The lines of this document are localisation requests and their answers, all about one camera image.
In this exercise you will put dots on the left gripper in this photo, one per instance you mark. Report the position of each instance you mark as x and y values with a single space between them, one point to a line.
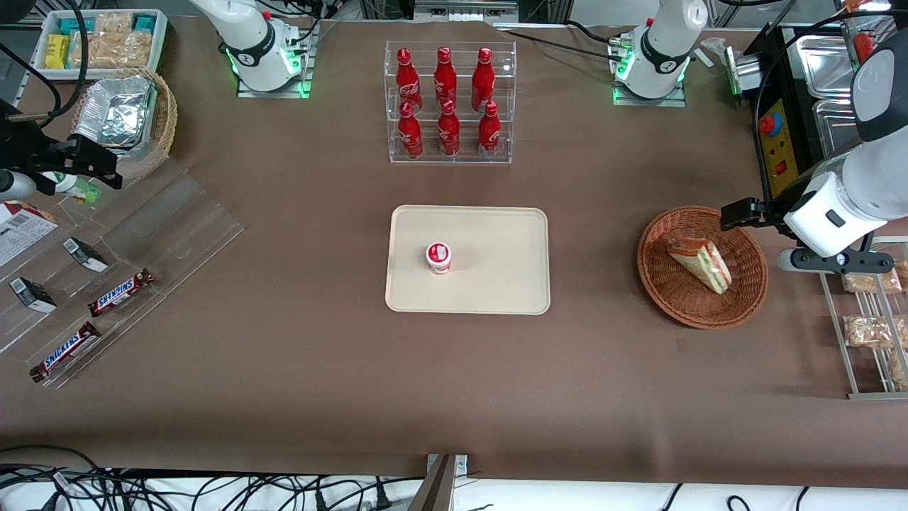
772 214

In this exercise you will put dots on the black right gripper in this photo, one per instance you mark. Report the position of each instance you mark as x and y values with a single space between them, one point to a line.
28 152

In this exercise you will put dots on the triangle sandwich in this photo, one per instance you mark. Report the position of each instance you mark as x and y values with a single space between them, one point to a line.
702 261

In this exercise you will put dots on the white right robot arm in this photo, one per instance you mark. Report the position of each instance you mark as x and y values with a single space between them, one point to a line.
248 42

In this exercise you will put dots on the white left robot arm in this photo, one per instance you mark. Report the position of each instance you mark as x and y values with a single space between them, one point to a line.
656 42

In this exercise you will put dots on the light oval wicker basket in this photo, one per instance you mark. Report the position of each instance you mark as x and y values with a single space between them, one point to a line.
167 117

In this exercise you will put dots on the brown round wicker basket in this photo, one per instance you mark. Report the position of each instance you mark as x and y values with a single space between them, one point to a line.
681 298

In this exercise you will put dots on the beige plastic tray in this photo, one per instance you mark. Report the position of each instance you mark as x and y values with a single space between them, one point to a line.
496 262

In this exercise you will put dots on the green white small bottle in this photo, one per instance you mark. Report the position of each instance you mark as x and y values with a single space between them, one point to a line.
74 188

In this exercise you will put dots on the silver foil packet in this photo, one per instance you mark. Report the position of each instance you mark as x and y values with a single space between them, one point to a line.
117 110

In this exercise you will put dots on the black yellow control box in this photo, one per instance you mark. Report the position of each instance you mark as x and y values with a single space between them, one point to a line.
777 152

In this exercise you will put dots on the small black white box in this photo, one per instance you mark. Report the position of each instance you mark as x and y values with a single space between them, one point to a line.
85 254
32 294

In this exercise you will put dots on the clear acrylic display stand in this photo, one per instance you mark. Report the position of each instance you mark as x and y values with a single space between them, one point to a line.
177 220

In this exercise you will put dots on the red white carton box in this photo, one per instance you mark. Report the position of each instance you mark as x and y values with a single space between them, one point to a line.
21 231

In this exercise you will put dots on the rice cracker bag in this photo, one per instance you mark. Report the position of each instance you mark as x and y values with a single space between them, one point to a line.
113 46

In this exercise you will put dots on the yellow snack pack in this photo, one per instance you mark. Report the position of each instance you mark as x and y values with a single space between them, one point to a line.
57 51

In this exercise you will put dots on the snickers chocolate bar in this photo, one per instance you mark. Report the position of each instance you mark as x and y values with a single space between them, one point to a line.
65 352
120 293

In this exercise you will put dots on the steel pan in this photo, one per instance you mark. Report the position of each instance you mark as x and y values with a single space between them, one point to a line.
826 64
837 124

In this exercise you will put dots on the white plastic bin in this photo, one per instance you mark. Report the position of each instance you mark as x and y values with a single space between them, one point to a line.
159 42

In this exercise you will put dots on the teal snack pack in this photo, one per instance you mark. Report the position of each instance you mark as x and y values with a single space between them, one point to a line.
145 23
71 26

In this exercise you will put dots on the brown snack bag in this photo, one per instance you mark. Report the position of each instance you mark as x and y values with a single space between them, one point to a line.
899 369
869 282
869 332

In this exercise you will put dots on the clear plastic wrapper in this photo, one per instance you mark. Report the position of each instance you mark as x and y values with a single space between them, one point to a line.
713 50

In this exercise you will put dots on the red cola bottle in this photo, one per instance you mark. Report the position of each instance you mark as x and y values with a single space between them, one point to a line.
408 81
448 133
483 78
445 74
410 135
489 135

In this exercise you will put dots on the clear acrylic bottle rack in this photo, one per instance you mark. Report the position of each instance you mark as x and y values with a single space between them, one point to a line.
454 162

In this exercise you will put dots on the red white yogurt cup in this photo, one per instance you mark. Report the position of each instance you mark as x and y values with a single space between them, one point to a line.
439 258

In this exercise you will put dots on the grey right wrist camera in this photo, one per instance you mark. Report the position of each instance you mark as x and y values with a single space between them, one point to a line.
14 186

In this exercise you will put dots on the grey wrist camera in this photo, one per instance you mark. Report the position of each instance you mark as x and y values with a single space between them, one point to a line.
833 261
14 186

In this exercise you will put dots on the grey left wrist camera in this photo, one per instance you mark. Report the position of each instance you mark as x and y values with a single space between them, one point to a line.
833 261

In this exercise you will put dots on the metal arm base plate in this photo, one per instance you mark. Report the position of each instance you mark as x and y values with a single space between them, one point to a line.
649 101
305 78

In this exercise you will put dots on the metal table bracket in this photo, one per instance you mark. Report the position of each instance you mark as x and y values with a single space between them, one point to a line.
443 486

